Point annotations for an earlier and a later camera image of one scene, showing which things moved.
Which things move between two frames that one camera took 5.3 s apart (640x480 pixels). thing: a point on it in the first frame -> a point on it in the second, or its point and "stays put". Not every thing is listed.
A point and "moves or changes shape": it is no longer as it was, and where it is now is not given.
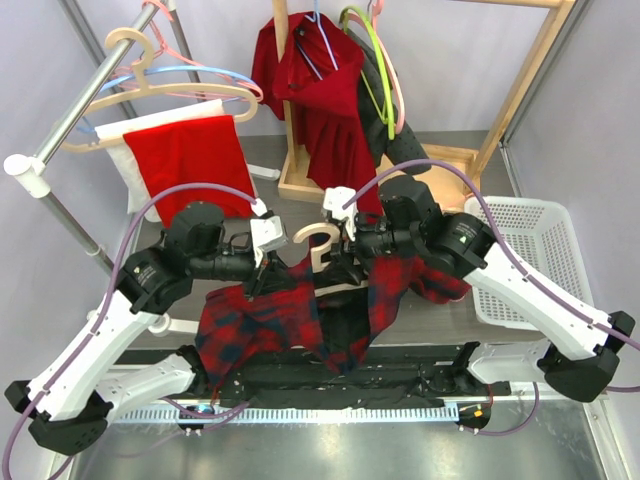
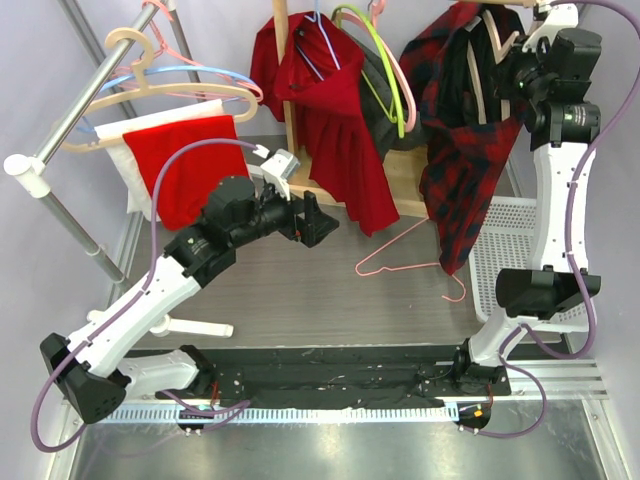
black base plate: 393,377 stays put
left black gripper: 272,276 -> 314,225
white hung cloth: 139,196 stays put
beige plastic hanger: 318,250 -> 498,53
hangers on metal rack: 72,141 stays put
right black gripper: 343,267 -> 504,71
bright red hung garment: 206,151 stays put
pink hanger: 373,25 moves or changes shape
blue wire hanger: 316,17 stays put
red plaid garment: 277,316 -> 450,71
